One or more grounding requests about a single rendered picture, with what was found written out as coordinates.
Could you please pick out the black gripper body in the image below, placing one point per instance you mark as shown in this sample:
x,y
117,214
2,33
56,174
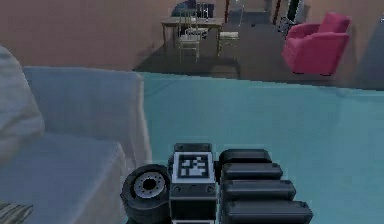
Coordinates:
x,y
146,193

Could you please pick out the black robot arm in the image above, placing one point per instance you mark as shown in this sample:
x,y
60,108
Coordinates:
x,y
253,190

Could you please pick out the pale grey sofa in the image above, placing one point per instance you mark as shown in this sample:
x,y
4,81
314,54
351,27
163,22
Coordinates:
x,y
66,133

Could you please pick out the dark blue outfit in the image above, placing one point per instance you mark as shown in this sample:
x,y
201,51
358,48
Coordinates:
x,y
183,8

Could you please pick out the striped grey cushion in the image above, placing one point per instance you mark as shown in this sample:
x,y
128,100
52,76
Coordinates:
x,y
13,213

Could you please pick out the pale wooden chair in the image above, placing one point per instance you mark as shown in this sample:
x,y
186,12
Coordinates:
x,y
228,37
188,40

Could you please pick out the wooden dining table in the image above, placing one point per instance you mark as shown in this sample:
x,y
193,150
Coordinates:
x,y
191,23

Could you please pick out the pink armchair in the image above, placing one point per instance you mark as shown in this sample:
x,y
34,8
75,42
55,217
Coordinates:
x,y
313,46

